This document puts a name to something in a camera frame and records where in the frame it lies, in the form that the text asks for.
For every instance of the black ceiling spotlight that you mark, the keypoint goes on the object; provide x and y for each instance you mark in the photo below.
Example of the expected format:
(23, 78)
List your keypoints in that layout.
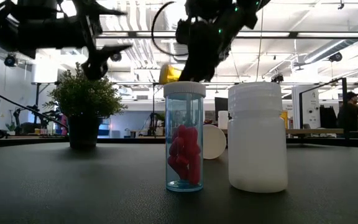
(10, 60)
(116, 56)
(335, 57)

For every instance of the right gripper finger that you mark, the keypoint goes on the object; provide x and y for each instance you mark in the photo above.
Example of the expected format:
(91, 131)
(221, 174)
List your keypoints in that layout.
(207, 59)

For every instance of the blue vial red pills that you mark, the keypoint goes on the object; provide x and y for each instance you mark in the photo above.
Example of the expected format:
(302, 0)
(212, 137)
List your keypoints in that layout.
(183, 155)

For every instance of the white small cap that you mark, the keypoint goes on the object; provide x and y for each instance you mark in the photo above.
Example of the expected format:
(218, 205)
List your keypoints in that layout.
(223, 119)

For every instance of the person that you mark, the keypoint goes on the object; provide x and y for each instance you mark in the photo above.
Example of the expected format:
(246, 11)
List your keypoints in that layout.
(64, 124)
(350, 115)

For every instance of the opaque white plastic bottle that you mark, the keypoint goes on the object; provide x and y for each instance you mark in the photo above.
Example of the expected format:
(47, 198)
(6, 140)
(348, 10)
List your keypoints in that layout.
(256, 149)

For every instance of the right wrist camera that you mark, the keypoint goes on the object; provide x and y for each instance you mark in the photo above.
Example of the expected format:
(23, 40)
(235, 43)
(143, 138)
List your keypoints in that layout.
(185, 31)

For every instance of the amber pill bottle white cap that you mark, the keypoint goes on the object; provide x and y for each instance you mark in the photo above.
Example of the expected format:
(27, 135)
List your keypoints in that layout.
(216, 141)

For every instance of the wide amber bottle white cap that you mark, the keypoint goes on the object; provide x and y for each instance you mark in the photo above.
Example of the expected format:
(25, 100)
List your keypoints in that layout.
(284, 119)

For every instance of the small amber bottle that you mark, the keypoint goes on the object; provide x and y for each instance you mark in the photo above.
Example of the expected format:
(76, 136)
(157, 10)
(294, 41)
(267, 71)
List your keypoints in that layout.
(169, 74)

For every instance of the black table mat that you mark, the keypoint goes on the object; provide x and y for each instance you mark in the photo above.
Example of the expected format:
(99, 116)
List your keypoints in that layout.
(73, 186)

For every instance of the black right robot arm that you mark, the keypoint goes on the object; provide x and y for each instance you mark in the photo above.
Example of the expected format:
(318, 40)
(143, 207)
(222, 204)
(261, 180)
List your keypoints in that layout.
(261, 11)

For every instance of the green plant in black pot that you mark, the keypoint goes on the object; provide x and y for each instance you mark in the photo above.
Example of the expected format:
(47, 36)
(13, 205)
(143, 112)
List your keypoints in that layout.
(84, 99)

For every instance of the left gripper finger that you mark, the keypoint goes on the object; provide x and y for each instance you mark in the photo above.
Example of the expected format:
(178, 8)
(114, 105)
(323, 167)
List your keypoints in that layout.
(96, 65)
(95, 7)

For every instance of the black monitor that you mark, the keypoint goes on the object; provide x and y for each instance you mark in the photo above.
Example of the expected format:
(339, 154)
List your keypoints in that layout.
(221, 109)

